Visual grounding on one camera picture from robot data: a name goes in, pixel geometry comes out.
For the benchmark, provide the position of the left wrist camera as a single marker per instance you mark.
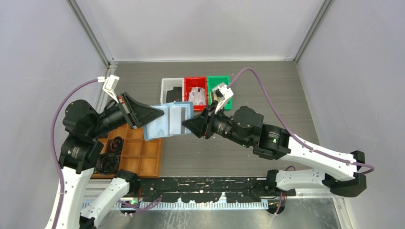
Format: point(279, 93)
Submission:
point(109, 84)

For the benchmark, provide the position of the blue card holder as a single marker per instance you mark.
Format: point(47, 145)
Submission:
point(170, 124)

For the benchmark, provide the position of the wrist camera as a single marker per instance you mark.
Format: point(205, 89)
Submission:
point(109, 84)
point(221, 94)

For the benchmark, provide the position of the white plastic bin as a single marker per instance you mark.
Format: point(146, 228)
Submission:
point(168, 84)

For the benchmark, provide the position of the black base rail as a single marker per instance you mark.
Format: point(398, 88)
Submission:
point(203, 189)

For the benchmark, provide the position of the red plastic bin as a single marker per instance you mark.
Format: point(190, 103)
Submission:
point(190, 82)

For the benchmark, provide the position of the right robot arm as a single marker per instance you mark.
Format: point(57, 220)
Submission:
point(334, 171)

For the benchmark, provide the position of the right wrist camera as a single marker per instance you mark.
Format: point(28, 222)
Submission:
point(221, 94)

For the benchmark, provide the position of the wooden compartment tray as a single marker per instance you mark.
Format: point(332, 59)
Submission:
point(125, 148)

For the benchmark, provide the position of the black cards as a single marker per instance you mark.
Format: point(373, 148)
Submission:
point(174, 95)

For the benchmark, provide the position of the white cards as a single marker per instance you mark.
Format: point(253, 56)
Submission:
point(197, 96)

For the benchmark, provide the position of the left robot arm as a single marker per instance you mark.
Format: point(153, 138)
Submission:
point(78, 158)

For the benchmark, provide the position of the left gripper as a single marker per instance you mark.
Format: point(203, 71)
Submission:
point(136, 113)

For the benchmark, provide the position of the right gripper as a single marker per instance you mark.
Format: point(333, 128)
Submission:
point(201, 125)

